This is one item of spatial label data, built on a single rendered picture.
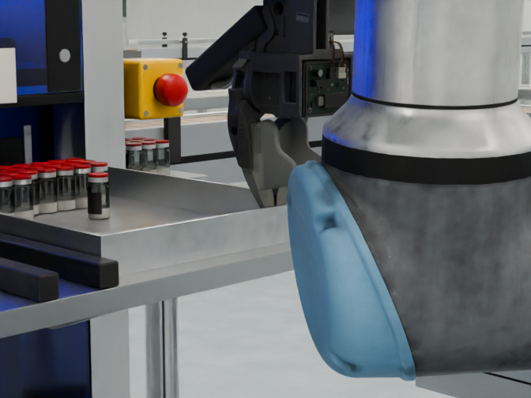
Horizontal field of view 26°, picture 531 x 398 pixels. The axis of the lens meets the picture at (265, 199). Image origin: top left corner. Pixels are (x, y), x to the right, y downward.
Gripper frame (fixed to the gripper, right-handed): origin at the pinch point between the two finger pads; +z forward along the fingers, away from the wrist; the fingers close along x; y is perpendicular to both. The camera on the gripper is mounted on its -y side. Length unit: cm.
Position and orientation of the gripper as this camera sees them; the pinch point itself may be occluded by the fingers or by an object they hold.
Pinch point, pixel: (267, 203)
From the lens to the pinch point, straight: 105.3
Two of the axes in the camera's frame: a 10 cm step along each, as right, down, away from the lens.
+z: 0.0, 9.9, 1.6
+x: 7.0, -1.2, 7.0
